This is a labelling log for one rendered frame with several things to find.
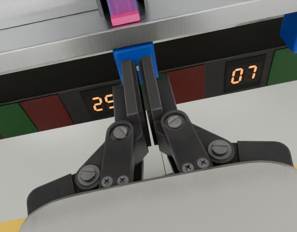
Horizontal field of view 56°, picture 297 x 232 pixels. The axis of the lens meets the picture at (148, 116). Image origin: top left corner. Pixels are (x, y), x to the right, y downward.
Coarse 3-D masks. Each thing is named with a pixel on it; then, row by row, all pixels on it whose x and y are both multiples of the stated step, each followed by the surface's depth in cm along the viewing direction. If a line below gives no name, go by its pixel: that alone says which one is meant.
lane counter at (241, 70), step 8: (256, 56) 20; (264, 56) 20; (232, 64) 21; (240, 64) 21; (248, 64) 21; (256, 64) 21; (232, 72) 21; (240, 72) 21; (248, 72) 21; (256, 72) 21; (224, 80) 22; (232, 80) 22; (240, 80) 22; (248, 80) 22; (256, 80) 22; (224, 88) 22; (232, 88) 22; (240, 88) 23
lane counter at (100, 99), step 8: (96, 88) 21; (104, 88) 21; (112, 88) 21; (88, 96) 21; (96, 96) 21; (104, 96) 21; (112, 96) 21; (88, 104) 22; (96, 104) 22; (104, 104) 22; (112, 104) 22; (96, 112) 22; (104, 112) 23; (112, 112) 23
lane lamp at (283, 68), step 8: (288, 48) 20; (280, 56) 21; (288, 56) 21; (296, 56) 21; (272, 64) 21; (280, 64) 21; (288, 64) 21; (296, 64) 21; (272, 72) 22; (280, 72) 22; (288, 72) 22; (296, 72) 22; (272, 80) 22; (280, 80) 22; (288, 80) 23
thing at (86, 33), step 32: (160, 0) 15; (192, 0) 14; (224, 0) 14; (256, 0) 13; (288, 0) 14; (0, 32) 15; (32, 32) 14; (64, 32) 14; (96, 32) 14; (128, 32) 14; (160, 32) 14; (192, 32) 14; (0, 64) 14; (32, 64) 14
